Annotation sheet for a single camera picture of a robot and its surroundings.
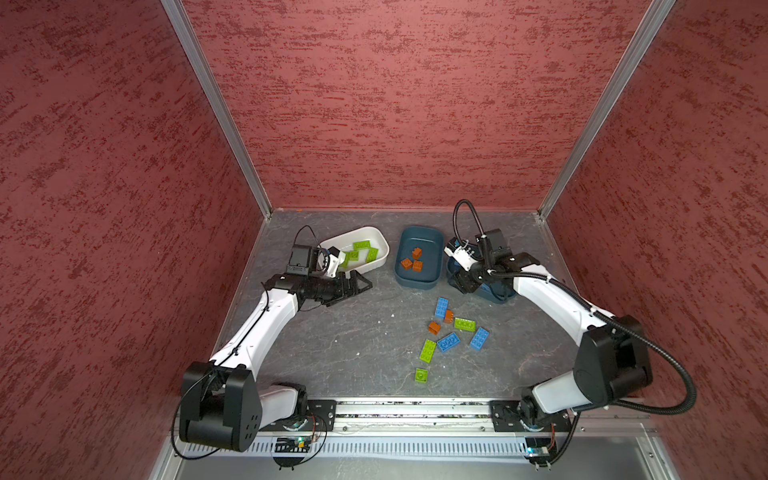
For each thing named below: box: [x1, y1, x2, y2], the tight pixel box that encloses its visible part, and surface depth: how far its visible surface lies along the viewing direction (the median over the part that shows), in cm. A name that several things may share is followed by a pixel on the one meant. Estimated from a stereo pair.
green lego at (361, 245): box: [353, 240, 371, 251], surface depth 112 cm
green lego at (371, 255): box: [366, 247, 379, 263], surface depth 109 cm
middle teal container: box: [394, 226, 444, 290], surface depth 108 cm
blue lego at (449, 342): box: [438, 333, 461, 353], surface depth 87 cm
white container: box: [320, 226, 390, 278], surface depth 108 cm
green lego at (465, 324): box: [454, 317, 477, 332], surface depth 91 cm
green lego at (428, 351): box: [419, 339, 437, 364], surface depth 87 cm
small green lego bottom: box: [415, 368, 429, 384], surface depth 83 cm
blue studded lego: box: [435, 297, 449, 320], surface depth 94 cm
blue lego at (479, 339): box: [470, 326, 490, 351], surface depth 88 cm
